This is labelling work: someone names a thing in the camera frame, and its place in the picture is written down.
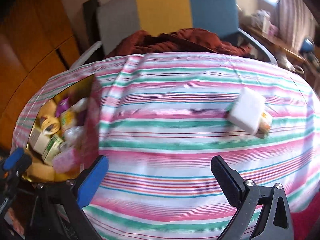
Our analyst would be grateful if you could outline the gold metal tin box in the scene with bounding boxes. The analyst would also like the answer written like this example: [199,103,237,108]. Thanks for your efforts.
[23,75,102,183]

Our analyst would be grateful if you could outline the green white small box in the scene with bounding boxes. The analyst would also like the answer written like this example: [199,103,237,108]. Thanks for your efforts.
[42,134,65,166]

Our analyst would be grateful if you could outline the red blanket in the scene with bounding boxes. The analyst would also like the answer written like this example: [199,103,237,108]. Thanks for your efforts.
[291,192,319,239]

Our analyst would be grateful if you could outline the wooden wardrobe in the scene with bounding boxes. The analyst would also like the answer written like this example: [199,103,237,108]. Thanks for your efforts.
[1,0,80,152]

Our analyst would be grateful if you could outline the rice cracker snack pack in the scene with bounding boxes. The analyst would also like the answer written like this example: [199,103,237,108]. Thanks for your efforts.
[60,109,77,134]

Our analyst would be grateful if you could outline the white small carton box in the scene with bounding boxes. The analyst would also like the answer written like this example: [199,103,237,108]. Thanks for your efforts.
[28,128,50,154]

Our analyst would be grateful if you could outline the white foam block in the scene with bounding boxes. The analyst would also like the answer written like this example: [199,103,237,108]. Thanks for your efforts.
[227,87,266,135]

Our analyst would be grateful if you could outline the pink plastic cup container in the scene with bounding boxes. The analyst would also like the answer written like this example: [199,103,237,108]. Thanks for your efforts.
[52,147,80,173]

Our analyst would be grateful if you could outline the yellow sponge wedge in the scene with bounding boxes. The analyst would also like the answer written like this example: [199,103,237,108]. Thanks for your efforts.
[37,99,57,119]

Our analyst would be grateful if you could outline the grey yellow blue chair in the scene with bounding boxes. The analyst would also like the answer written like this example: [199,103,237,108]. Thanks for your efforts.
[72,0,277,68]

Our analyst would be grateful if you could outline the rust red jacket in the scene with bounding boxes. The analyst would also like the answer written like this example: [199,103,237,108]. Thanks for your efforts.
[105,28,251,58]

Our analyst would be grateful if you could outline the pink patterned curtain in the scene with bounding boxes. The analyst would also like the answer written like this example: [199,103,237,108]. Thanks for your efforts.
[278,0,317,50]

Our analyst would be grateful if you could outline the yellow knitted sock ball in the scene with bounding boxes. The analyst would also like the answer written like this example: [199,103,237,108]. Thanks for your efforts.
[40,115,60,135]

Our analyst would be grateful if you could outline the wooden side desk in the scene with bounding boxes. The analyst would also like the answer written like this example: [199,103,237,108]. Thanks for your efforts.
[241,24,306,64]

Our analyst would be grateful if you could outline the purple snack packet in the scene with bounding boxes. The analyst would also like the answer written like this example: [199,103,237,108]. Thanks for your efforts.
[55,97,70,118]

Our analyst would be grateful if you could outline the striped pink green bedsheet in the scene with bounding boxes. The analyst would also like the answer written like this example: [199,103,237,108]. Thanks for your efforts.
[12,53,319,239]

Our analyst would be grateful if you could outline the yellow green cracker pack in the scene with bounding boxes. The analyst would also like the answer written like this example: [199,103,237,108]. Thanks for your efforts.
[255,112,273,139]

